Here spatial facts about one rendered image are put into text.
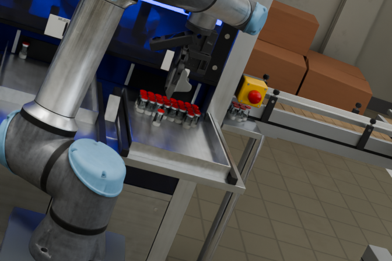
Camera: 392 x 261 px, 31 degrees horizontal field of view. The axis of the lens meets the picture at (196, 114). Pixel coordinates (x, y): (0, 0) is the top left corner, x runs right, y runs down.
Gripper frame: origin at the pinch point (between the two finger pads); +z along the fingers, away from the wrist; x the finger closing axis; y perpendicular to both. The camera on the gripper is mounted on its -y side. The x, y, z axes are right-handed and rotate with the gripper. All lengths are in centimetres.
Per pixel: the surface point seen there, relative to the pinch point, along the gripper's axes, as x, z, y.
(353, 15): 381, 23, 218
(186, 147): -9.6, 10.1, 8.1
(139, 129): -6.2, 10.1, -4.6
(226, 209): 31, 46, 42
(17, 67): 13.5, 10.1, -38.6
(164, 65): 15.7, -1.9, 0.5
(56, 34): 15.4, -1.8, -31.0
